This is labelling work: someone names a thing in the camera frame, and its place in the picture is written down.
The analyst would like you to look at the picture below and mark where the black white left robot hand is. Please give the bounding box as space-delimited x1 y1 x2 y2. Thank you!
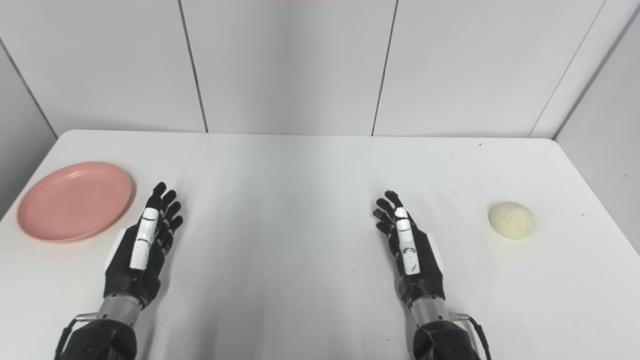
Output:
103 182 184 310

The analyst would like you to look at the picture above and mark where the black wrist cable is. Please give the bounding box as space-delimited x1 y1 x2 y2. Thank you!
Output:
449 312 494 360
54 312 99 360

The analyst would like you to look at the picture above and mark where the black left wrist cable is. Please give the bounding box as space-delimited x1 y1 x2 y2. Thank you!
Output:
54 312 99 360

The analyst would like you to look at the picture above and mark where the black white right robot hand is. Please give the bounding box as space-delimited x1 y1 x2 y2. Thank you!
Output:
372 190 447 308

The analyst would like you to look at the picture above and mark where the pink round plate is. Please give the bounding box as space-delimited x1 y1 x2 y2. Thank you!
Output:
16 161 135 244

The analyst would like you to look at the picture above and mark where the cream steamed bun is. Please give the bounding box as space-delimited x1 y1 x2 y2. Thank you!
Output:
488 201 536 240

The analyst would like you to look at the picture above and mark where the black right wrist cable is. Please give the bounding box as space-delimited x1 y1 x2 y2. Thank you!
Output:
449 312 494 360

